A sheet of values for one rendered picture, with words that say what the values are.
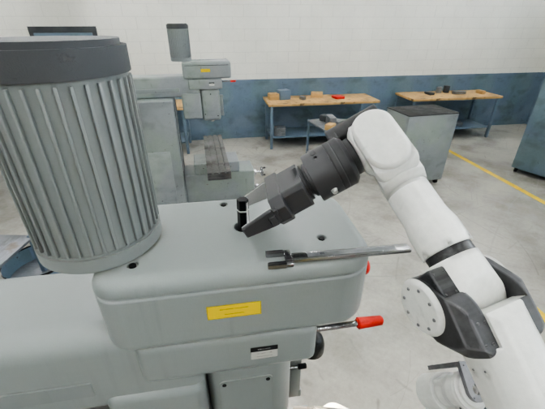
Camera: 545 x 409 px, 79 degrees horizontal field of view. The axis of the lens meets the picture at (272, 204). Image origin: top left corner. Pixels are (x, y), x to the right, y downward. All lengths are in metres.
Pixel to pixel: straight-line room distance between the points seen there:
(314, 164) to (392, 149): 0.12
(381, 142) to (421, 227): 0.14
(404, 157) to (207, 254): 0.34
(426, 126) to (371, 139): 4.67
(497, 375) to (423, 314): 0.10
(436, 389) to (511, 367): 0.29
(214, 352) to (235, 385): 0.14
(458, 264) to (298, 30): 6.88
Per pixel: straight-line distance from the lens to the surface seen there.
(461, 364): 0.71
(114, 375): 0.74
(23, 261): 3.38
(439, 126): 5.33
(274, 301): 0.58
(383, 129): 0.53
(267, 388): 0.82
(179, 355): 0.67
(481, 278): 0.50
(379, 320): 0.73
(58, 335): 0.72
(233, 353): 0.68
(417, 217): 0.50
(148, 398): 0.78
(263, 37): 7.10
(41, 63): 0.47
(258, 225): 0.54
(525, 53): 9.85
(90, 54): 0.48
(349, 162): 0.54
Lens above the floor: 2.23
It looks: 29 degrees down
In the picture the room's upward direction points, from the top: straight up
